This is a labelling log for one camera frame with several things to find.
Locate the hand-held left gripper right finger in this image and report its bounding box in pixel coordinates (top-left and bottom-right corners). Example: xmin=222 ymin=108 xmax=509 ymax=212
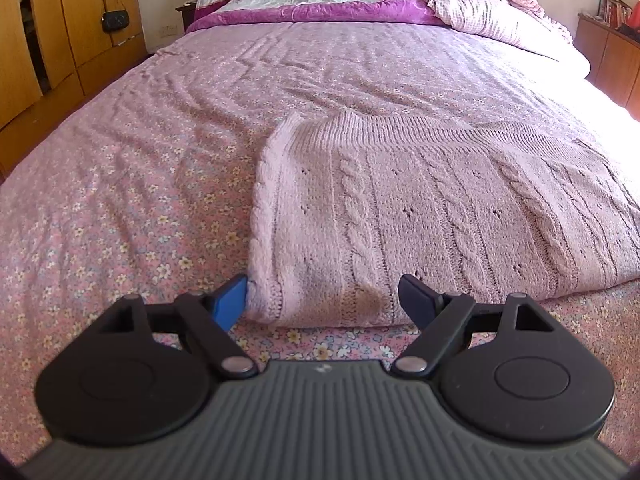
xmin=391 ymin=274 xmax=557 ymax=379

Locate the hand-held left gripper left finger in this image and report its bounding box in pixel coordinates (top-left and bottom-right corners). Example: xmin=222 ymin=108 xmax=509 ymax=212
xmin=95 ymin=274 xmax=259 ymax=380

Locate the pink cable knit sweater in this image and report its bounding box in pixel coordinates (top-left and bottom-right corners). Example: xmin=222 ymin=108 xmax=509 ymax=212
xmin=247 ymin=110 xmax=640 ymax=329

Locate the bed with floral pink sheet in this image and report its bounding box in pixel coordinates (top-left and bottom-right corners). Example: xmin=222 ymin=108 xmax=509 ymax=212
xmin=0 ymin=20 xmax=640 ymax=468

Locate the pink checked pillow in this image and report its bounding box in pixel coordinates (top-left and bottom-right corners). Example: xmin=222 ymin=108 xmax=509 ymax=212
xmin=429 ymin=0 xmax=592 ymax=79

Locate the dark wooden nightstand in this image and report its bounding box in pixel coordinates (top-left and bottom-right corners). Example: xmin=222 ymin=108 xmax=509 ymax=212
xmin=176 ymin=2 xmax=199 ymax=34

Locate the wooden cabinet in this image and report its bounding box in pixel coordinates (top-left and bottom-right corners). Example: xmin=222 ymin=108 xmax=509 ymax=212
xmin=575 ymin=12 xmax=640 ymax=122

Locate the wooden wardrobe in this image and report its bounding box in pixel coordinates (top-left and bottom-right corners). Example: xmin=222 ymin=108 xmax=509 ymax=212
xmin=0 ymin=0 xmax=149 ymax=173

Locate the row of books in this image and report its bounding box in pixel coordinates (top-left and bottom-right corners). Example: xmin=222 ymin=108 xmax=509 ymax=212
xmin=597 ymin=0 xmax=635 ymax=29

